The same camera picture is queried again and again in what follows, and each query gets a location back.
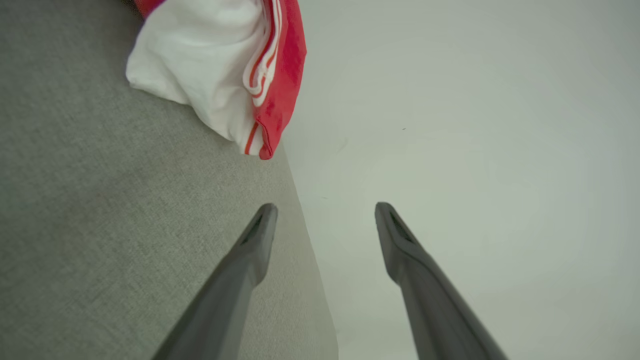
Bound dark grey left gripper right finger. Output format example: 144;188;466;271
375;201;509;360

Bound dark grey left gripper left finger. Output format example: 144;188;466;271
151;202;279;360

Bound red Bulls 23 jersey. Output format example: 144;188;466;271
125;0;308;161

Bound grey fabric sofa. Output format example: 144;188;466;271
0;0;340;360

